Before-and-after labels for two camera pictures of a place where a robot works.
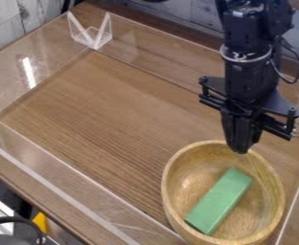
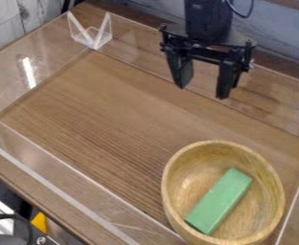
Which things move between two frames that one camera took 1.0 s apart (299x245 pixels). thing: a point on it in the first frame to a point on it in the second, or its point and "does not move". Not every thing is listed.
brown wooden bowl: [194, 171] does not move
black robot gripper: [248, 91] to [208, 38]
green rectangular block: [220, 201] does not move
